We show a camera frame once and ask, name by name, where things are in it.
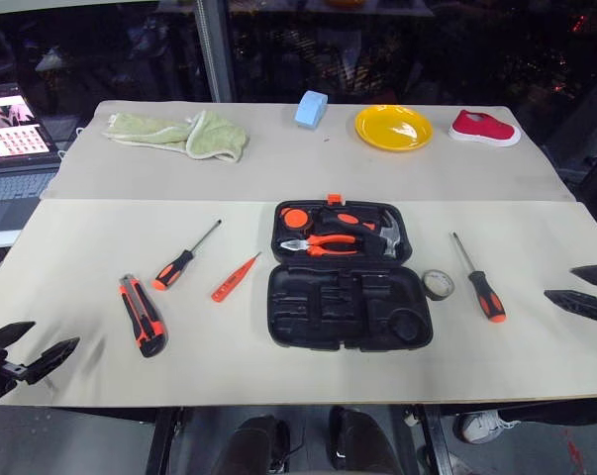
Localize grey window pillar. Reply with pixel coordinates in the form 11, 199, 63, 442
193, 0, 238, 105

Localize orange black tape measure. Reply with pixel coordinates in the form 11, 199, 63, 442
279, 207, 312, 235

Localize black electrical tape roll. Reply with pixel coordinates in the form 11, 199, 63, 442
421, 268, 455, 302

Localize yellow plate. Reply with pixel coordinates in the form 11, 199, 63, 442
353, 104, 435, 153

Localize white sneaker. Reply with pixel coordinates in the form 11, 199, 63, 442
456, 409, 521, 445

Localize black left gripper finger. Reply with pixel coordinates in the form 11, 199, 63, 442
23, 336, 81, 386
0, 321, 37, 350

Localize dark rounded shape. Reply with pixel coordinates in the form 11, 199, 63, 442
210, 415, 292, 475
327, 405, 404, 475

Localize green towel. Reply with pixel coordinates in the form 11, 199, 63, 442
101, 110, 250, 165

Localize black handled claw hammer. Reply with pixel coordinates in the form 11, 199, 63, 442
316, 206, 404, 259

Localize red white shoe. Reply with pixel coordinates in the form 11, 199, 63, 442
448, 108, 523, 148

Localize light blue block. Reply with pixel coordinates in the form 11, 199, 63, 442
293, 89, 330, 132

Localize black plastic tool case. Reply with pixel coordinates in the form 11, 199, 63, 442
266, 193, 435, 353

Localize orange voltage tester pen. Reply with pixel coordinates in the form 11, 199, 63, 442
210, 250, 263, 304

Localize black table leg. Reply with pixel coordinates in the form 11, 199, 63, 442
415, 404, 453, 475
144, 406, 186, 475

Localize orange black utility knife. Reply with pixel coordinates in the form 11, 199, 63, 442
118, 274, 170, 359

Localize grey open laptop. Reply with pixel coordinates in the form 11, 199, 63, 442
0, 82, 64, 235

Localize orange black handled screwdriver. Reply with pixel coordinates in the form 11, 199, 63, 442
449, 231, 508, 325
151, 219, 224, 292

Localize orange handled pliers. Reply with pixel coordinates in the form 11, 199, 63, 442
279, 233, 364, 259

